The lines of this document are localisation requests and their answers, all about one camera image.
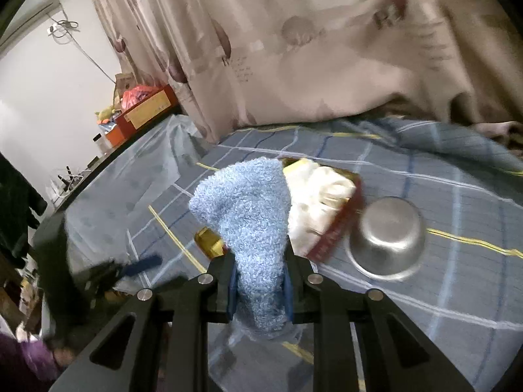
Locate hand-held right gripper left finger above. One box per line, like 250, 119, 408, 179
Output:
49, 249, 240, 392

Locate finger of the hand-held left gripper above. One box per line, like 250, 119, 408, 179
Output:
118, 254, 163, 280

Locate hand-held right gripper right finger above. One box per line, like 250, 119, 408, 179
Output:
282, 245, 477, 392

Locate white fluffy towel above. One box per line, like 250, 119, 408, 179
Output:
288, 200, 340, 258

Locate red gift box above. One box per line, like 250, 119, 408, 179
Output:
194, 157, 364, 263

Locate light blue fluffy towel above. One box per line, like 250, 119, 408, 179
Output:
189, 157, 293, 339

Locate person's left forearm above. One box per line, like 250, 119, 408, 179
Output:
0, 331, 76, 392

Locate dark hanging clothing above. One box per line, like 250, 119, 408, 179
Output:
0, 151, 47, 270

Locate clear plastic sheet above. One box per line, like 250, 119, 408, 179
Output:
65, 114, 209, 290

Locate cream white cloth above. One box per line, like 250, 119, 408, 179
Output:
311, 165, 358, 213

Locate stainless steel bowl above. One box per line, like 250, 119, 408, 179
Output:
347, 197, 428, 282

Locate orange box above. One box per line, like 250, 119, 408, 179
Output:
100, 124, 127, 148

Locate red cardboard box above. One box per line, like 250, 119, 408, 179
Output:
116, 86, 180, 137

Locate grey plaid bed sheet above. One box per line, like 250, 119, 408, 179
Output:
65, 114, 523, 392

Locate red plastic bag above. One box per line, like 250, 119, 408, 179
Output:
122, 85, 164, 111

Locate brown cardboard box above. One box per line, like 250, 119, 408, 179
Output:
113, 73, 137, 103

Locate beige printed curtain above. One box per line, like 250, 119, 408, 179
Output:
84, 0, 523, 143

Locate white air conditioner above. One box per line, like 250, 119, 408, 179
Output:
0, 0, 62, 45

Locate bundle of cables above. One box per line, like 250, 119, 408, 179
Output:
51, 165, 93, 192

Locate white wall cable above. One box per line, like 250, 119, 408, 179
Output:
47, 12, 115, 84

